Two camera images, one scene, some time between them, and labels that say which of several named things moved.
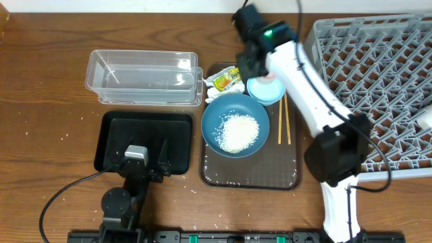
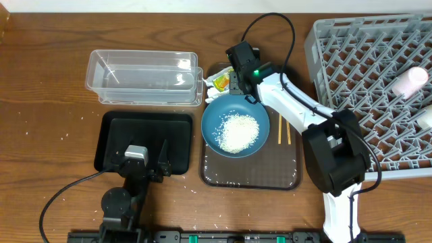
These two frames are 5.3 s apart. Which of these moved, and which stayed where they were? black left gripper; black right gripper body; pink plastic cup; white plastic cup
Moved: pink plastic cup; black right gripper body
Stayed: white plastic cup; black left gripper
